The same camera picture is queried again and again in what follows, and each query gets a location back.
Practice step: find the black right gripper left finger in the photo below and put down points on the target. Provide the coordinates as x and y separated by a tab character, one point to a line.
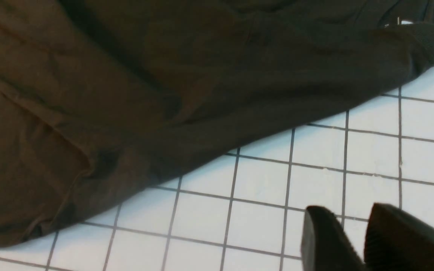
325	246

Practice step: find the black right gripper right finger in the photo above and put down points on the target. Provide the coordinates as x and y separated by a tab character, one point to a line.
397	241

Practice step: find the gray long-sleeve top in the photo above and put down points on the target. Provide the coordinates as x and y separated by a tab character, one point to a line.
100	99

